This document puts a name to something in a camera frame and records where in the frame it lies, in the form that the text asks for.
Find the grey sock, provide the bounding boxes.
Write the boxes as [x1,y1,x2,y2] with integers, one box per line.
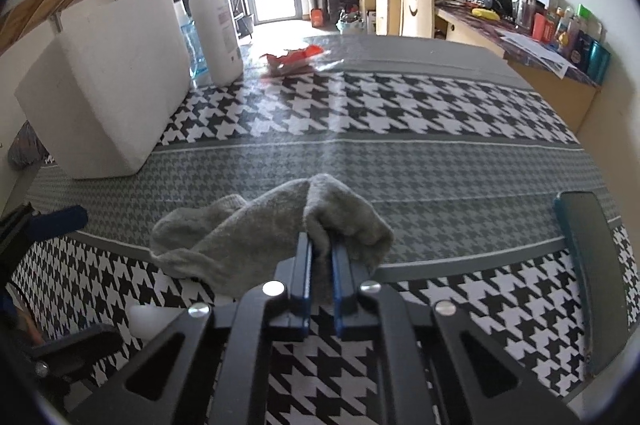
[150,173,396,301]

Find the clear plastic water bottle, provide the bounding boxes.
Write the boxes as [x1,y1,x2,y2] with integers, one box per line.
[175,12,211,88]

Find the white bottle with red cap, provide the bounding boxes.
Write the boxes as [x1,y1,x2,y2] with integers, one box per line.
[187,0,245,86]

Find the wooden desk with dark top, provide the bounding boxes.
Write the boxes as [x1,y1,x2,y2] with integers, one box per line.
[434,0,603,136]

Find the light wooden desk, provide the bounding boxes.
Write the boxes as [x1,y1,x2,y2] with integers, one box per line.
[350,0,406,36]

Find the red snack packet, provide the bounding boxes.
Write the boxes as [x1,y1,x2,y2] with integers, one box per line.
[260,44,326,78]

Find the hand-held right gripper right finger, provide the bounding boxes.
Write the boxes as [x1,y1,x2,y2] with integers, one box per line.
[330,244,583,425]

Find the houndstooth patterned sheet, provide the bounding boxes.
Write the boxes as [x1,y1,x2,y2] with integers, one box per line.
[7,32,631,425]

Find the clear drinking tumbler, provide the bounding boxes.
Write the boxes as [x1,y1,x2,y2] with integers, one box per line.
[517,0,538,30]

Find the wooden chair with smiley face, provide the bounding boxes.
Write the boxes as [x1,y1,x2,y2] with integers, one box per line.
[400,0,436,38]

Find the dark patterned cloth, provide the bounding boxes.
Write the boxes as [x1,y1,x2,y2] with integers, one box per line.
[7,120,48,170]

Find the white paper sheets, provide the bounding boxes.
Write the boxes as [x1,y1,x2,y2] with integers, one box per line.
[500,30,573,78]

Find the black folding chair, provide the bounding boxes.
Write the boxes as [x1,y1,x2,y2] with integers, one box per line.
[232,0,256,38]

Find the white foam box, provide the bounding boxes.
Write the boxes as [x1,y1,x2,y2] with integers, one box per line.
[14,0,193,180]

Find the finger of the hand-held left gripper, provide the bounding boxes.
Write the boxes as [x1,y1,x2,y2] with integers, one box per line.
[0,204,89,256]
[31,324,123,382]

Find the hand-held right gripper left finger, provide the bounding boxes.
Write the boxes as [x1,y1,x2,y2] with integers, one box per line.
[65,231,314,425]

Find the black headphones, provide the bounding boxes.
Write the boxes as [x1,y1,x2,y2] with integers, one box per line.
[482,0,518,18]

